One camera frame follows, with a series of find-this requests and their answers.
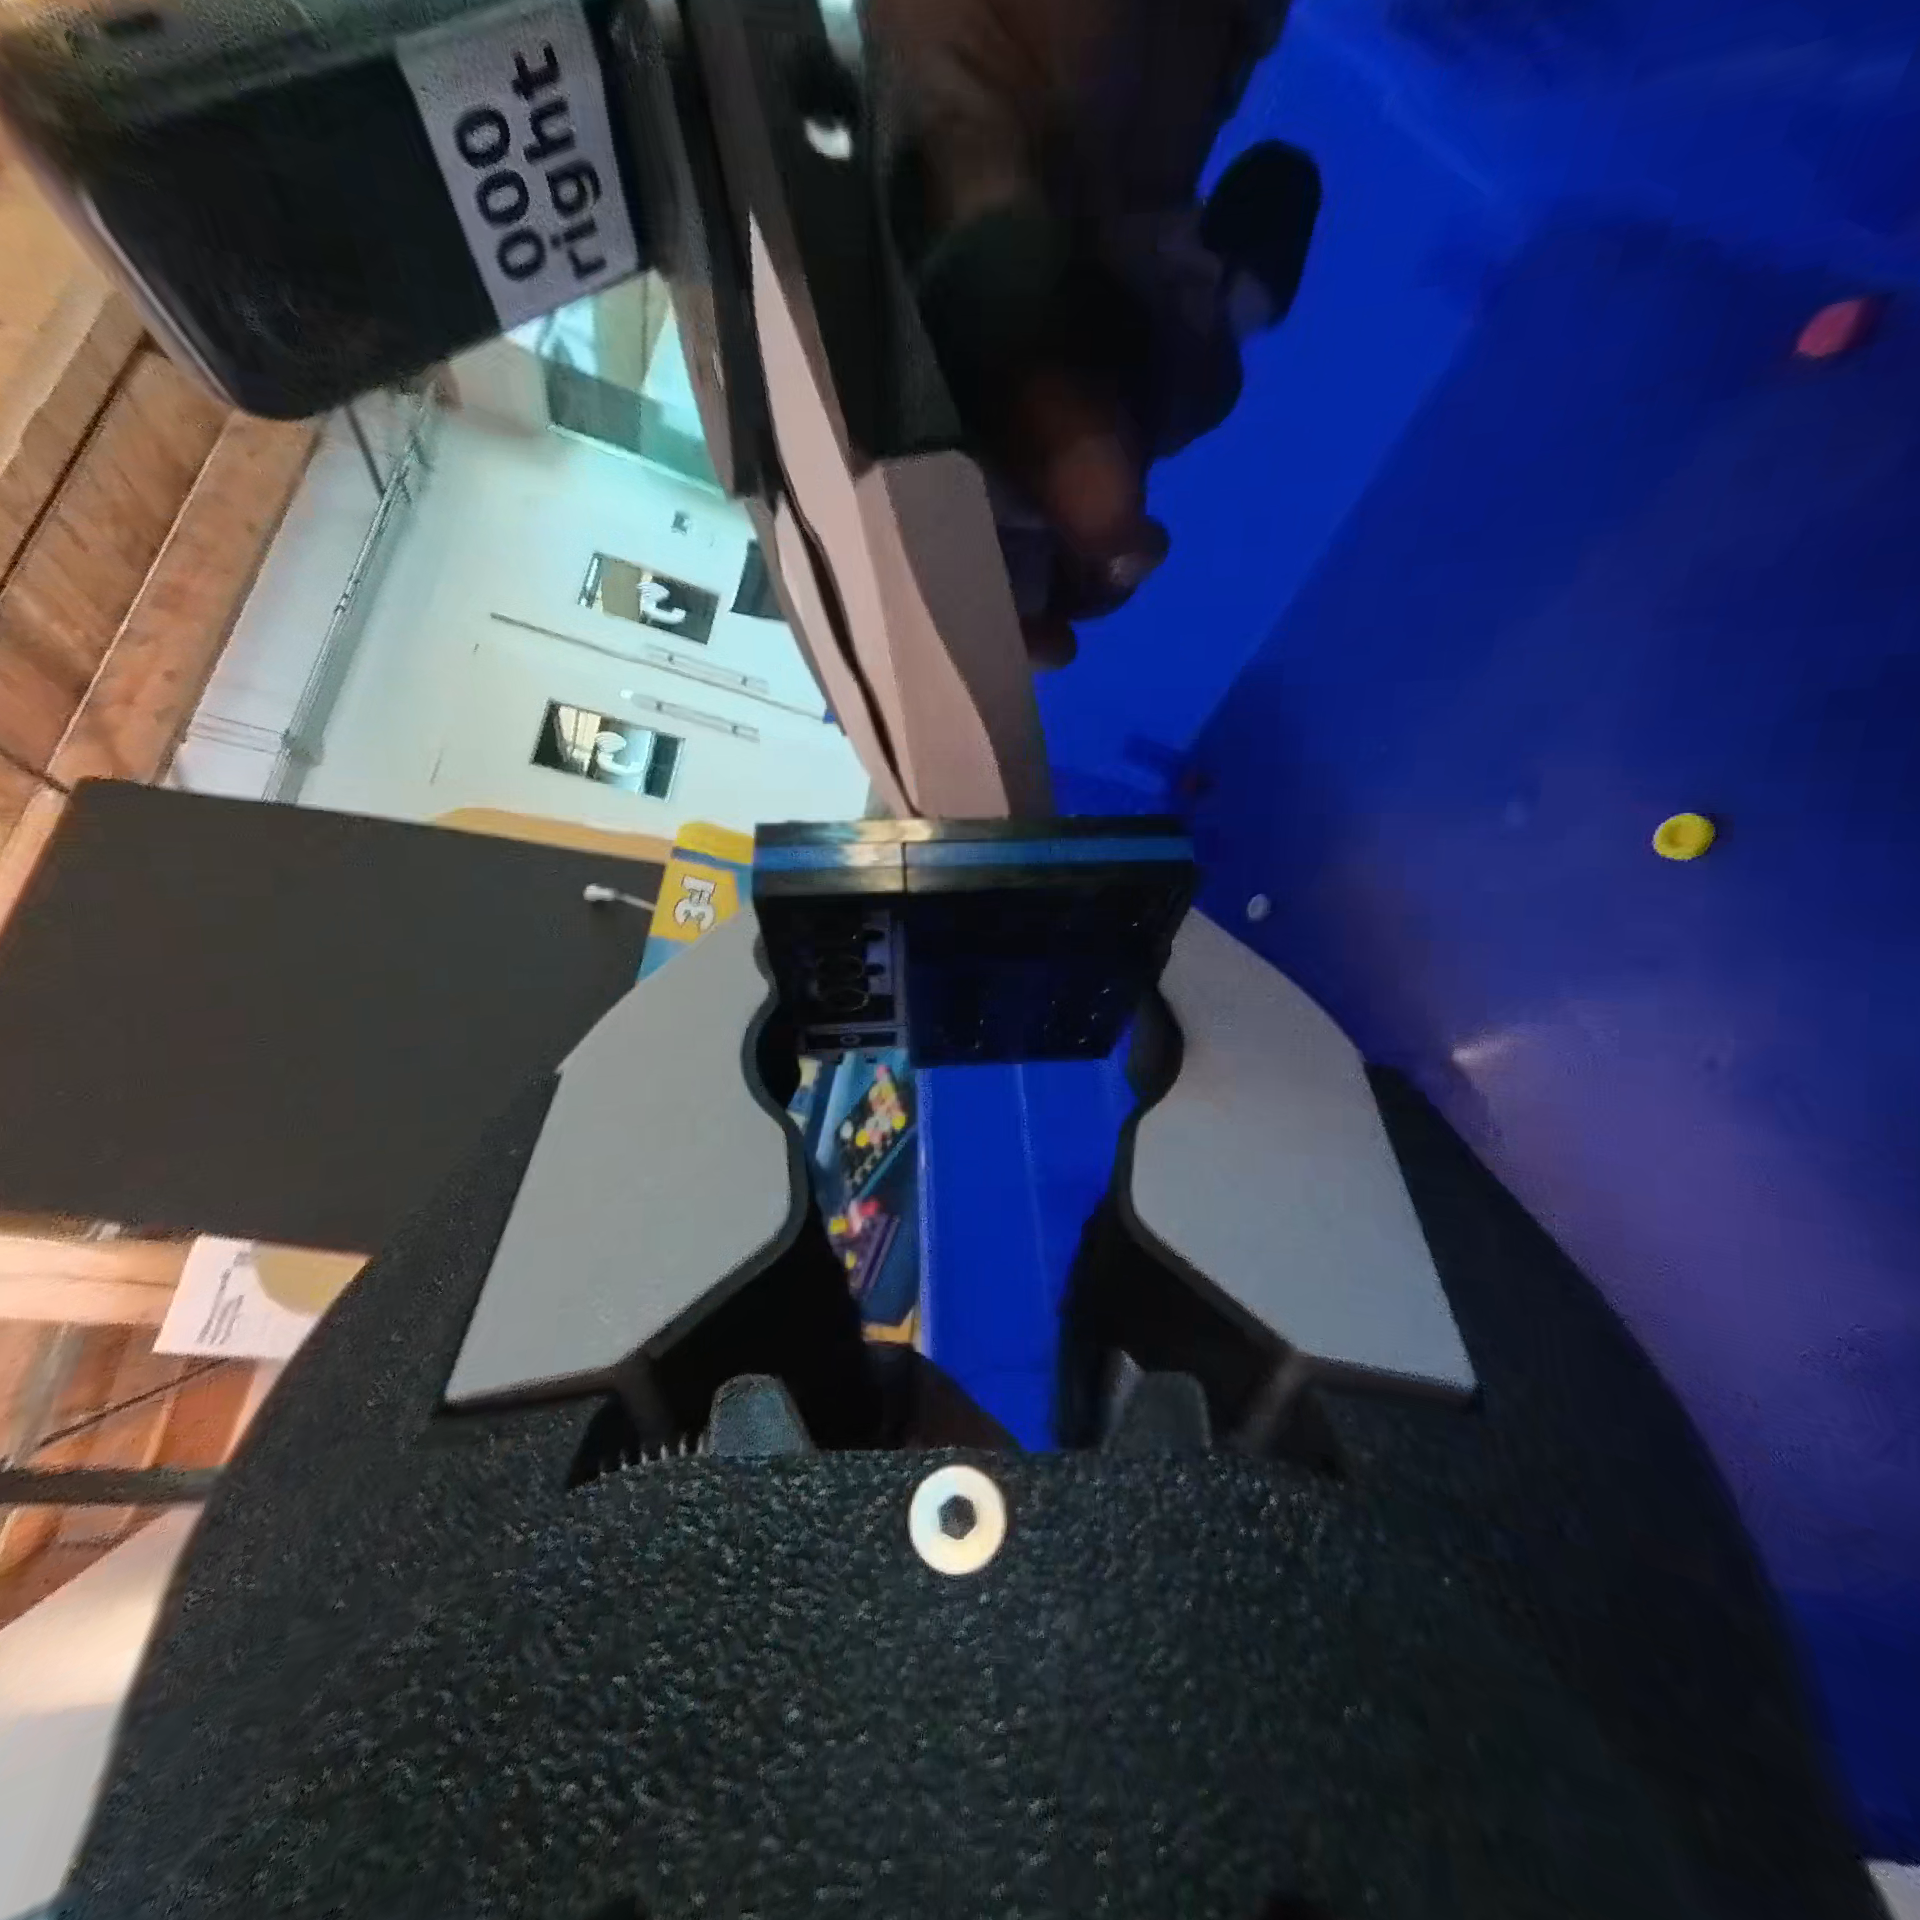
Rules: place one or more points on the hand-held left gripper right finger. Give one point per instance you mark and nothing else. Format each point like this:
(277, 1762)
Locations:
(1289, 1201)

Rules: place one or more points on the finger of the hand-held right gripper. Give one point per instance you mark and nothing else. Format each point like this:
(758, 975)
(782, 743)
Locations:
(961, 674)
(819, 615)

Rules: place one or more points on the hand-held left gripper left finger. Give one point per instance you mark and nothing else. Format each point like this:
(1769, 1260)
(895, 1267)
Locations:
(630, 1185)

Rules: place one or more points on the black blue brick plate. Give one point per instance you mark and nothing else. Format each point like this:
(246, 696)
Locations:
(1021, 961)

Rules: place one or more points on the yellow round stud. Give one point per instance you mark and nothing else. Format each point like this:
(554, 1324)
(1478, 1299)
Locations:
(1682, 835)

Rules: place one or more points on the blue plastic bin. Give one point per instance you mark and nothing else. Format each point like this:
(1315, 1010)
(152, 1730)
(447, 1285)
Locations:
(1575, 599)

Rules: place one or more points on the person's right hand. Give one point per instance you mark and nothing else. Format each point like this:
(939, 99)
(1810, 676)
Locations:
(1079, 451)

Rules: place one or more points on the blue toy set box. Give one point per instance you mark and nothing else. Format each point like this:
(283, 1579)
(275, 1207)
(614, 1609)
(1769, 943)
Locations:
(869, 1171)

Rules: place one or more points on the black partition panel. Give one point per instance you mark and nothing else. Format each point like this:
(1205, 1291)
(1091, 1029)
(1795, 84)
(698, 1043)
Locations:
(299, 1019)

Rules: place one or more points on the white paper sheet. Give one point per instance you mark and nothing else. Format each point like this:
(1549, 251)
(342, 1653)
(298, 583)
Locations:
(225, 1299)

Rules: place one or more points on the red round stud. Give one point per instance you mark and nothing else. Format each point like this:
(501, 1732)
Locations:
(1838, 324)

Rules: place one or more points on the framed wall picture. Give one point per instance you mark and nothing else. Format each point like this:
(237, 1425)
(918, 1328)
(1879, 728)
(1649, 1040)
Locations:
(648, 595)
(609, 747)

